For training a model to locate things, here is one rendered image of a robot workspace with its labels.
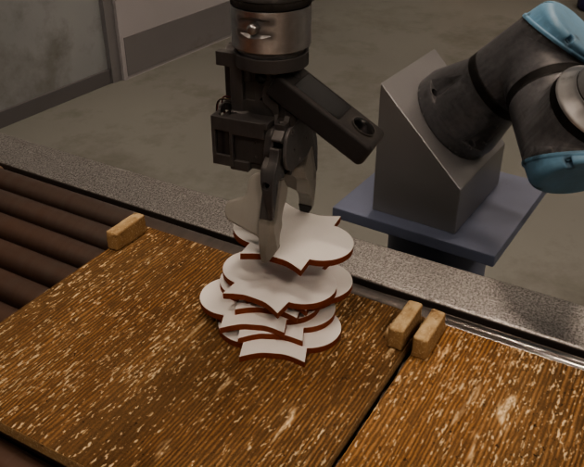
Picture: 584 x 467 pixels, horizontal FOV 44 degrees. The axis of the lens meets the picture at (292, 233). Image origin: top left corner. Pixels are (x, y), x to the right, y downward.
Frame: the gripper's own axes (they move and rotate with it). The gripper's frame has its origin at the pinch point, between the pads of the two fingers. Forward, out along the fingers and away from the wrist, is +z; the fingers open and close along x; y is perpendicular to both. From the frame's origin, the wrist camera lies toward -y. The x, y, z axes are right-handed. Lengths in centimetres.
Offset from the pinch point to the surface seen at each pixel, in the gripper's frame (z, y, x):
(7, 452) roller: 11.4, 16.1, 29.0
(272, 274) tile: 4.7, 1.6, 1.8
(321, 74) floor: 104, 122, -325
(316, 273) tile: 4.8, -2.8, -0.4
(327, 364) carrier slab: 9.8, -7.3, 7.7
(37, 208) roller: 11.5, 44.3, -8.7
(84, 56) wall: 85, 230, -249
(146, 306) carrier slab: 9.8, 15.3, 6.6
